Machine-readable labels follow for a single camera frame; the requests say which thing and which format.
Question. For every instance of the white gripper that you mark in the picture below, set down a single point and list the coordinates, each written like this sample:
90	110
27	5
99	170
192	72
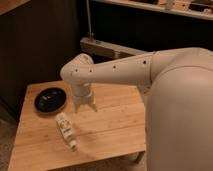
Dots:
83	94

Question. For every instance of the white plastic bottle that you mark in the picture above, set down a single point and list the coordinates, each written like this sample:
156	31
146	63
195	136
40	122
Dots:
66	130

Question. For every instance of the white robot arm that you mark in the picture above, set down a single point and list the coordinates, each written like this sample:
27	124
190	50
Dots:
178	85

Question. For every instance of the black ceramic bowl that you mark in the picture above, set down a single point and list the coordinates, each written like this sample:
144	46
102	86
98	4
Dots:
50	99

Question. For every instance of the wooden table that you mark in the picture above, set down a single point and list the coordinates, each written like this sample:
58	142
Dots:
115	128

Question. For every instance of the long beige metal beam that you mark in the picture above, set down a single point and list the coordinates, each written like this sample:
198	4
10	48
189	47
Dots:
95	47

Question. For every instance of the grey metal pole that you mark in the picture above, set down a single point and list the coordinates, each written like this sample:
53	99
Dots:
90	31

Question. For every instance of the dark wooden cabinet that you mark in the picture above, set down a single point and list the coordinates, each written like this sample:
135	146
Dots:
36	40

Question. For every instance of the wooden shelf with items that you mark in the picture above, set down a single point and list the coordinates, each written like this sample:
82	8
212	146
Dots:
168	8

